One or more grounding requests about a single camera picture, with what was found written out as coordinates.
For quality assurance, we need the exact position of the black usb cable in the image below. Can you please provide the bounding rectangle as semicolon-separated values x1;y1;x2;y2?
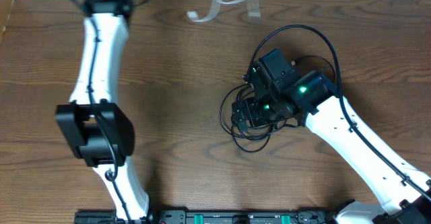
218;54;337;154

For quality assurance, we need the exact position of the white usb cable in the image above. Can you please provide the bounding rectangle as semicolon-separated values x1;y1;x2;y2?
147;0;262;24

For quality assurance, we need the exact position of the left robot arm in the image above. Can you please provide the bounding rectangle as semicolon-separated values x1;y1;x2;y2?
55;0;158;223

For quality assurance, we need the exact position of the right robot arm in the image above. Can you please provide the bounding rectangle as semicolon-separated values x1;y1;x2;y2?
231;49;430;223

